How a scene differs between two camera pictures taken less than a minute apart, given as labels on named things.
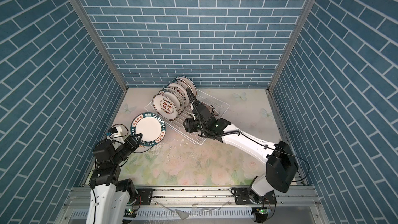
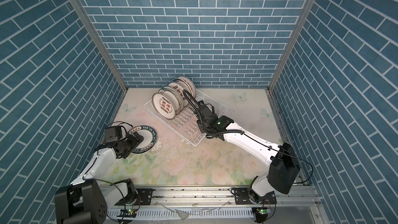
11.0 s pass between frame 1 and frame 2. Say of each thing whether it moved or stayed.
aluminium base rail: stayed
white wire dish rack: stayed
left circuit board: stayed
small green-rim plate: moved
